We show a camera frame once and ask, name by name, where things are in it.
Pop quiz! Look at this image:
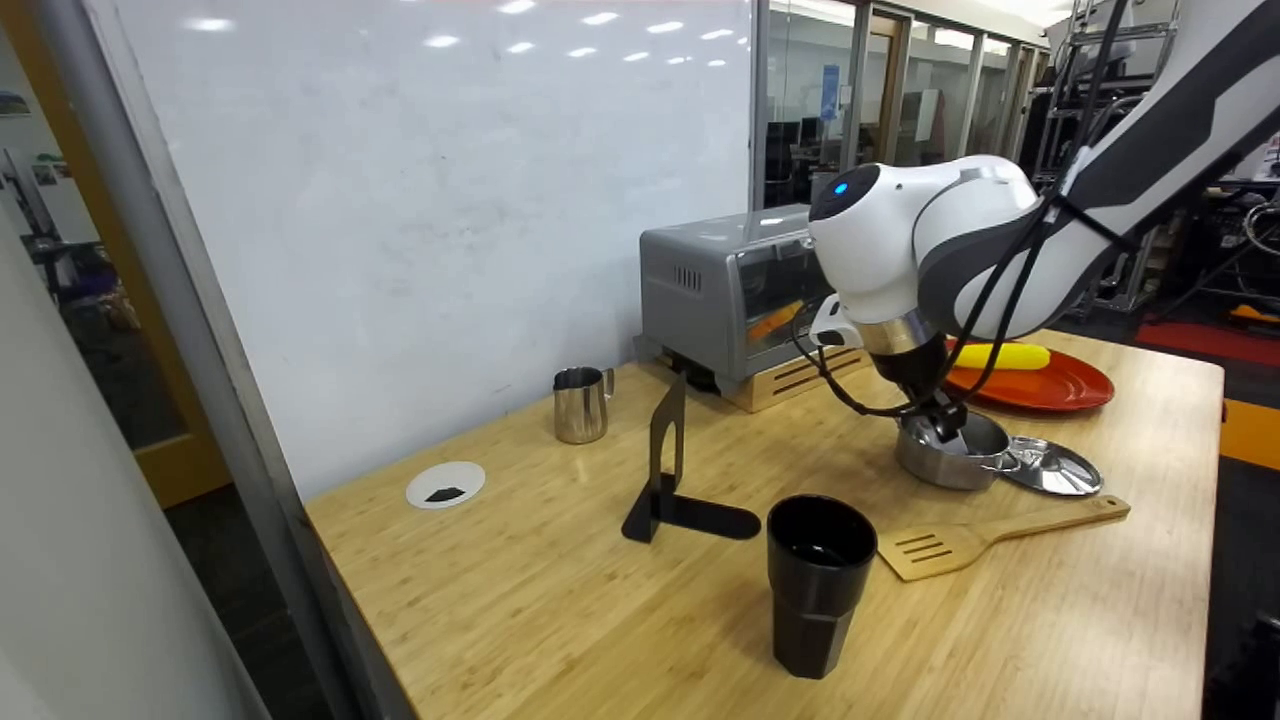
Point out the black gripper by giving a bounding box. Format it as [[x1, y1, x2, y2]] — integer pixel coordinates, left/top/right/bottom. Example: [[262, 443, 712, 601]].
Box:
[[904, 348, 967, 437]]

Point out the steel pot lid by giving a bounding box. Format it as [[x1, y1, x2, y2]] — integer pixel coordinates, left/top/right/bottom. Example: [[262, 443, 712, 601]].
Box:
[[995, 437, 1104, 501]]

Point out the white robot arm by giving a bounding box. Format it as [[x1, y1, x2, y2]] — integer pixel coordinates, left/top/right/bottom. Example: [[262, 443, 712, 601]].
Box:
[[808, 0, 1280, 429]]

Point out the small steel pot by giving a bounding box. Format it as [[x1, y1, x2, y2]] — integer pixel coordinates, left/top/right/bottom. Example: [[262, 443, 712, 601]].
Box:
[[894, 412, 1006, 492]]

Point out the yellow toy corn cob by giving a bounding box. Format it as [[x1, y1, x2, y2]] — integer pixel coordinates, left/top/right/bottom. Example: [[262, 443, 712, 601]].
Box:
[[950, 345, 1053, 371]]

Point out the wooden slatted stand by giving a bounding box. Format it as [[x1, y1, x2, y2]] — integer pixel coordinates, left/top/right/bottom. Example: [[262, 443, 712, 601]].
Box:
[[644, 329, 882, 417]]

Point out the red oval plate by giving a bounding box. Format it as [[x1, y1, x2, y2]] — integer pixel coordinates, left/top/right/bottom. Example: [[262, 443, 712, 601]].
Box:
[[949, 350, 1116, 417]]

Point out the wooden slotted spatula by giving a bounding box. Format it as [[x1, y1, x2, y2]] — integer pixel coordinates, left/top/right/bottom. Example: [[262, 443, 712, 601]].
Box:
[[879, 496, 1126, 584]]

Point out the black plastic cup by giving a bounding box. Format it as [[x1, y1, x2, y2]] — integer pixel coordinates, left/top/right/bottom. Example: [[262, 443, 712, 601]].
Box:
[[768, 496, 877, 681]]

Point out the grey toaster oven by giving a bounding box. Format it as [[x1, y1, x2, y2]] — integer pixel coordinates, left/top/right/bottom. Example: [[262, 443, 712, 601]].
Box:
[[639, 202, 830, 396]]

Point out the black L-shaped stand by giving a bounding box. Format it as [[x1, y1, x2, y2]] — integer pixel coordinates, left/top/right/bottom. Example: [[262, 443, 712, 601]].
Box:
[[621, 379, 758, 542]]

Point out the small steel milk jug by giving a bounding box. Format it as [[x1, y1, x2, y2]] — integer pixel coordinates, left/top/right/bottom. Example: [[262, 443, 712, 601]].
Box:
[[550, 367, 608, 443]]

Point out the white table grommet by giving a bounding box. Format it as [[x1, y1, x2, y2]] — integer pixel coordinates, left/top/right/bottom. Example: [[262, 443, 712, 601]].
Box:
[[402, 458, 488, 511]]

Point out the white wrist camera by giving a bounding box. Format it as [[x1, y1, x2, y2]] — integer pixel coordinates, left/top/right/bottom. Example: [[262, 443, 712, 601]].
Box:
[[808, 296, 862, 348]]

